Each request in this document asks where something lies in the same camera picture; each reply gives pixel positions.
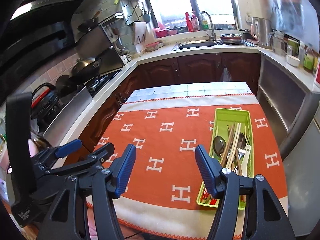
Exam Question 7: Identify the green plastic utensil tray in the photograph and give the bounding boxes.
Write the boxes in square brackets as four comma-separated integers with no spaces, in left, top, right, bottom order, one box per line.
[196,107,255,210]

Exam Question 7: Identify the bamboo chopstick red band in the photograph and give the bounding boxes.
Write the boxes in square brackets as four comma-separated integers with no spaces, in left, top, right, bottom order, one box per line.
[226,123,241,169]

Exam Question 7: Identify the black frying pan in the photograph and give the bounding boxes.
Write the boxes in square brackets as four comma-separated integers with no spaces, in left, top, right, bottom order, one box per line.
[77,8,102,33]

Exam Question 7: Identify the steel electric kettle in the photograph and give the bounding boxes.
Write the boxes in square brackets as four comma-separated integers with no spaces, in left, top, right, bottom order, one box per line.
[251,17,272,49]

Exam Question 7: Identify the bamboo chopstick brown band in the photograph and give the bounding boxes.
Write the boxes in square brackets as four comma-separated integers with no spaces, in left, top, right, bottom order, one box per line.
[220,123,235,167]

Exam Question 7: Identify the black wok with lid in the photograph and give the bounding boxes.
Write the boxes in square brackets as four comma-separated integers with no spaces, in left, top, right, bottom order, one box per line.
[69,57,102,83]

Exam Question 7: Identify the steel dishwasher appliance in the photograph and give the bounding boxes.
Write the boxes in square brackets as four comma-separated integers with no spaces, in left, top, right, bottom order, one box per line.
[257,55,319,159]

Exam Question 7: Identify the dark wood kitchen cabinets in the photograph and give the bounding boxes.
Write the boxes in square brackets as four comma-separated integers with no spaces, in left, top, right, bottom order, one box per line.
[64,53,261,165]

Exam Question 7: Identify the orange H-pattern cloth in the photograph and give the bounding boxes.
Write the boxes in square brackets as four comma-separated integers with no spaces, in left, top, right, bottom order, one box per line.
[98,92,287,239]

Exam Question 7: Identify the white ceramic spoon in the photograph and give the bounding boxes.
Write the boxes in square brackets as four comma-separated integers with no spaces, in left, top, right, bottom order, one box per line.
[241,145,251,177]

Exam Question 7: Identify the kitchen sink faucet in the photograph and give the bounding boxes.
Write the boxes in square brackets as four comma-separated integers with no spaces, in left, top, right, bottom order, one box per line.
[199,11,217,42]

